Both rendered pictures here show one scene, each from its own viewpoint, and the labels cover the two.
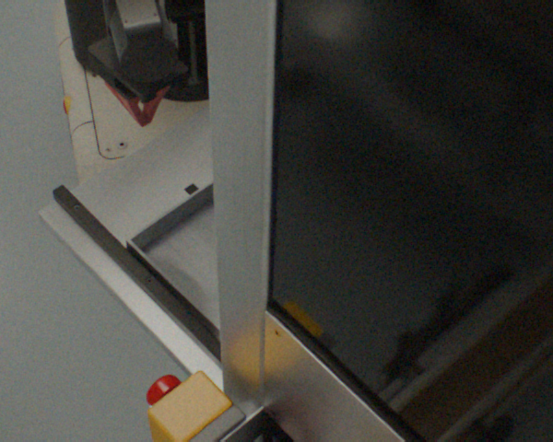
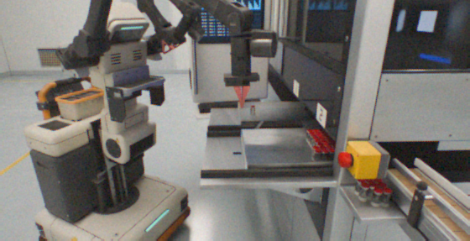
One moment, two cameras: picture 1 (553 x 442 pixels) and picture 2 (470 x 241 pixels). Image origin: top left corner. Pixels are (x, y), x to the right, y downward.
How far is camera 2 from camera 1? 96 cm
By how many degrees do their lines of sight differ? 49
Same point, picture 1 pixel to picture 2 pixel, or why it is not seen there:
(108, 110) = (98, 229)
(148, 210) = (232, 163)
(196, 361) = (307, 179)
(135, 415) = not seen: outside the picture
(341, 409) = (416, 89)
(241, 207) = (379, 24)
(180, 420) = (369, 149)
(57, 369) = not seen: outside the picture
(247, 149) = not seen: outside the picture
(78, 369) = not seen: outside the picture
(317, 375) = (406, 82)
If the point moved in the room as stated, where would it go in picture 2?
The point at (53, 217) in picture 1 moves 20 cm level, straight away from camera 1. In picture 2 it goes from (208, 181) to (152, 168)
